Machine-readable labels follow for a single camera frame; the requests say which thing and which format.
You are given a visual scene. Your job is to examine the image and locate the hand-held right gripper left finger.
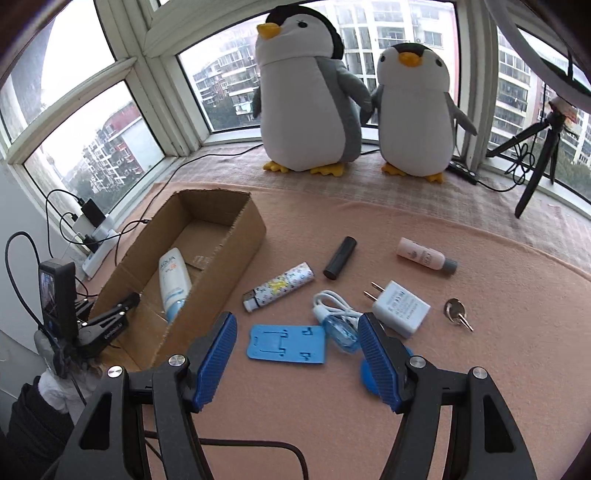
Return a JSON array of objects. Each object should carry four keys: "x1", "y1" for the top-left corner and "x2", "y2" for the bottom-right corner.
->
[{"x1": 44, "y1": 311, "x2": 238, "y2": 480}]

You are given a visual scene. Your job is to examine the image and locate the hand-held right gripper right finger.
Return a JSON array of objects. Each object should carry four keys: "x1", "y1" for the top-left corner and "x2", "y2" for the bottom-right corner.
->
[{"x1": 357, "y1": 312, "x2": 539, "y2": 480}]

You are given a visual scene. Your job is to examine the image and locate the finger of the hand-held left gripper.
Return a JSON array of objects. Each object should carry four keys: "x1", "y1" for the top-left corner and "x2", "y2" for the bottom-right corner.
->
[{"x1": 87, "y1": 292, "x2": 141, "y2": 344}]

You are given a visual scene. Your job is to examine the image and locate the white blue sunscreen tube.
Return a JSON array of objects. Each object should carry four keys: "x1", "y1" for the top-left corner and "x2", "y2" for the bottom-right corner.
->
[{"x1": 158, "y1": 248, "x2": 192, "y2": 324}]

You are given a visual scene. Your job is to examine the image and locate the cardboard box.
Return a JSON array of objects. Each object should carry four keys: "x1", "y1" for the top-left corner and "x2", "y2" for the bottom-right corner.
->
[{"x1": 95, "y1": 188, "x2": 267, "y2": 372}]

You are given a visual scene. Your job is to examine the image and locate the person's left forearm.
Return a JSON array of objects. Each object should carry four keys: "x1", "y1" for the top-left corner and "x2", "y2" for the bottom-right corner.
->
[{"x1": 0, "y1": 376, "x2": 88, "y2": 480}]

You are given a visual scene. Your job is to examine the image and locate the person's left hand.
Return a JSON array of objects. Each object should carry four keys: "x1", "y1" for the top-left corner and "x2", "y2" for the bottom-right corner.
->
[{"x1": 33, "y1": 329, "x2": 100, "y2": 416}]

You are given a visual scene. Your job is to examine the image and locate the blue round disc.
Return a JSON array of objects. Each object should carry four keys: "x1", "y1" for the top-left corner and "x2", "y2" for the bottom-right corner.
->
[{"x1": 360, "y1": 357, "x2": 385, "y2": 396}]

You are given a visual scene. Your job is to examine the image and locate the small clear blue bottle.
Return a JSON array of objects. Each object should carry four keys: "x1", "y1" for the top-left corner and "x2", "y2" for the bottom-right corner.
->
[{"x1": 321, "y1": 316, "x2": 361, "y2": 354}]

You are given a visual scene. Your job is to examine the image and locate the white charger plug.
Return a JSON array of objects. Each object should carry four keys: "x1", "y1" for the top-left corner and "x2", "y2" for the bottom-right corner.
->
[{"x1": 361, "y1": 280, "x2": 431, "y2": 340}]

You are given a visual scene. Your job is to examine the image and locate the blue plastic phone stand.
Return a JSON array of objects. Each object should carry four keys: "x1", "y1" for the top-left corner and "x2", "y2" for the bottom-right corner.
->
[{"x1": 248, "y1": 323, "x2": 328, "y2": 366}]

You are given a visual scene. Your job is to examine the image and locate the white power strip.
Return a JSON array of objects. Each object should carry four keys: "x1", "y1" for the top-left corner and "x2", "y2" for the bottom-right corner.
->
[{"x1": 82, "y1": 217, "x2": 122, "y2": 280}]

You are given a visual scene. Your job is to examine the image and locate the silver keys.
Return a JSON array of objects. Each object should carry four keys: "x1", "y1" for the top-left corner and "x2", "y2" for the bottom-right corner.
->
[{"x1": 443, "y1": 298, "x2": 475, "y2": 333}]

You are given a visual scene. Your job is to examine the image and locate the black charger adapter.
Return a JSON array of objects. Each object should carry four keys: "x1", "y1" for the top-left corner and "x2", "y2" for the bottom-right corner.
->
[{"x1": 79, "y1": 199, "x2": 108, "y2": 223}]

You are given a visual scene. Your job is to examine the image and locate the patterned white lighter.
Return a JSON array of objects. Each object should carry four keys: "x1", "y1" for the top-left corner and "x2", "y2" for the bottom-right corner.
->
[{"x1": 242, "y1": 261, "x2": 315, "y2": 313}]

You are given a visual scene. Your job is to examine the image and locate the black lipstick tube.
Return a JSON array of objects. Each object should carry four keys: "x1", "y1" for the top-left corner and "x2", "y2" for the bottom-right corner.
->
[{"x1": 323, "y1": 236, "x2": 357, "y2": 280}]

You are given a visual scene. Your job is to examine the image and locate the small pink lotion bottle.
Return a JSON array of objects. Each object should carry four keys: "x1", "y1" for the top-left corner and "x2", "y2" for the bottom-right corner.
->
[{"x1": 396, "y1": 237, "x2": 459, "y2": 278}]

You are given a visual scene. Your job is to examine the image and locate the small penguin plush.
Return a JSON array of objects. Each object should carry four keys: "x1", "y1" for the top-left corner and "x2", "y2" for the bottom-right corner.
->
[{"x1": 369, "y1": 42, "x2": 478, "y2": 184}]

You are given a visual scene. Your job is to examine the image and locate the large penguin plush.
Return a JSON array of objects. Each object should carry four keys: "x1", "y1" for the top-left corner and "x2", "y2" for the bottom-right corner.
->
[{"x1": 252, "y1": 4, "x2": 372, "y2": 177}]

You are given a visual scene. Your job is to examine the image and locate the black tripod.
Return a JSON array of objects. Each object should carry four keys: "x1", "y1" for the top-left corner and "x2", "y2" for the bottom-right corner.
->
[{"x1": 487, "y1": 99, "x2": 583, "y2": 219}]

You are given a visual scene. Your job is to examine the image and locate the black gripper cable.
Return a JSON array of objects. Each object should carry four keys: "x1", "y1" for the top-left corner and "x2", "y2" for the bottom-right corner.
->
[{"x1": 4, "y1": 231, "x2": 52, "y2": 334}]

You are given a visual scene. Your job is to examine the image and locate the coiled white cable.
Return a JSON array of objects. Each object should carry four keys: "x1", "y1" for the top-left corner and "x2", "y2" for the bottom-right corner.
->
[{"x1": 311, "y1": 290, "x2": 365, "y2": 324}]

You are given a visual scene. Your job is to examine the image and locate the black charger cables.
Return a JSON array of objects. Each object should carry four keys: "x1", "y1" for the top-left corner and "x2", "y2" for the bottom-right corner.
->
[{"x1": 45, "y1": 189, "x2": 153, "y2": 296}]

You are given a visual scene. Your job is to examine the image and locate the black inline cable controller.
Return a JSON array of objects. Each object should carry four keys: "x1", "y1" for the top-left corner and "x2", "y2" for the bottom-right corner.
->
[{"x1": 445, "y1": 161, "x2": 479, "y2": 186}]

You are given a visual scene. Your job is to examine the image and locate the ring light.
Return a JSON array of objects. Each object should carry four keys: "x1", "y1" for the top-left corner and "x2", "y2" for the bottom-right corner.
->
[{"x1": 484, "y1": 0, "x2": 591, "y2": 99}]

